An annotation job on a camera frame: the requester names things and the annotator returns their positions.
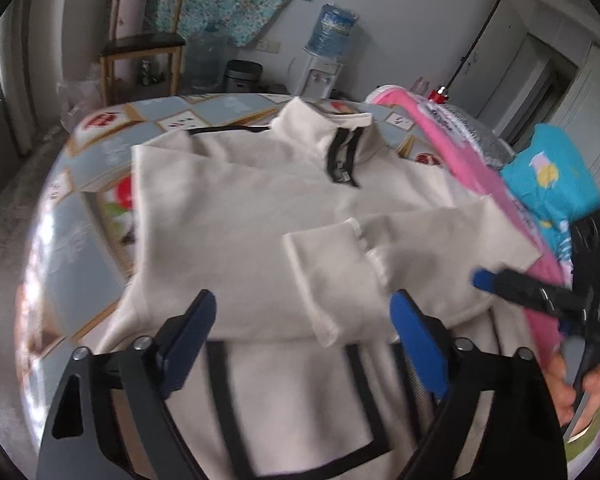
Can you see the clear plastic bag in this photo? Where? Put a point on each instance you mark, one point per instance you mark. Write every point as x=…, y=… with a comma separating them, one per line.
x=77, y=100

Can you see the grey rice cooker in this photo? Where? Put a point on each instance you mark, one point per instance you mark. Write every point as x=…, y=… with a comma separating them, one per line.
x=242, y=77

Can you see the person's right hand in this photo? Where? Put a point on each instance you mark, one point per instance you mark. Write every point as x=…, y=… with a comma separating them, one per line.
x=561, y=385

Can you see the fruit print tablecloth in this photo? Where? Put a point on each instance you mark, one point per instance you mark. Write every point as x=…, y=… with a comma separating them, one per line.
x=80, y=210

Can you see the grey curtain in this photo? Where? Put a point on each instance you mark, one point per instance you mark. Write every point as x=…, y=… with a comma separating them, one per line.
x=30, y=60

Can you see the white door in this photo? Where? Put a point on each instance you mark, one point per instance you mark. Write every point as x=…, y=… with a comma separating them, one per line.
x=500, y=55

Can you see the empty clear water jug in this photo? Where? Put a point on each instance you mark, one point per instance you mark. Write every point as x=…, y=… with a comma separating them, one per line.
x=205, y=60

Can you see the silver quilted cloth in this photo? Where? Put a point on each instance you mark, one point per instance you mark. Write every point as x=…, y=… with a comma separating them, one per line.
x=480, y=127

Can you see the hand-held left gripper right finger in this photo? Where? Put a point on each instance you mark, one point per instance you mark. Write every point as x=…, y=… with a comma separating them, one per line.
x=420, y=340

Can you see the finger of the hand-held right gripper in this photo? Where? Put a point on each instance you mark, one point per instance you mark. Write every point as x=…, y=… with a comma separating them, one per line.
x=525, y=290

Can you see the white tall box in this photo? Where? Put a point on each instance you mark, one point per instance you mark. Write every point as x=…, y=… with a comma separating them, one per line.
x=130, y=10

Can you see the white water dispenser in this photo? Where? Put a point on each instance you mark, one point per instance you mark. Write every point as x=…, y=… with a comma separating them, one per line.
x=320, y=77

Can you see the red lighter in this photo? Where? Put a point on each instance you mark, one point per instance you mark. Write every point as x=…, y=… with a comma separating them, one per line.
x=439, y=95

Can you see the pink blanket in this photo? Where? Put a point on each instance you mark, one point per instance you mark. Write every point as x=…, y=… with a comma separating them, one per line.
x=460, y=150

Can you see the blue cartoon print cloth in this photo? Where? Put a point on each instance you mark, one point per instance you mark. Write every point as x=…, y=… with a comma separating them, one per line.
x=560, y=195

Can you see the white wall socket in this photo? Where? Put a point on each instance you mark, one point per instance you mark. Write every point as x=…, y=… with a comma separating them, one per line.
x=270, y=46

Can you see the blue water bottle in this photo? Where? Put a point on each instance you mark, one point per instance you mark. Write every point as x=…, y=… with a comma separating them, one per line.
x=332, y=30

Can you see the wooden chair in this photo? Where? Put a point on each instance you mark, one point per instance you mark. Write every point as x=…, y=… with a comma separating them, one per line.
x=145, y=44

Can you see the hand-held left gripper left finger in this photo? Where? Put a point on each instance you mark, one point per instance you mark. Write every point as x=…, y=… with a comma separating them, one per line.
x=190, y=340

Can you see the cream sweater with black trim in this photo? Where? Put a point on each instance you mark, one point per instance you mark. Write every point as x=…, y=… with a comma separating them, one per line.
x=255, y=200

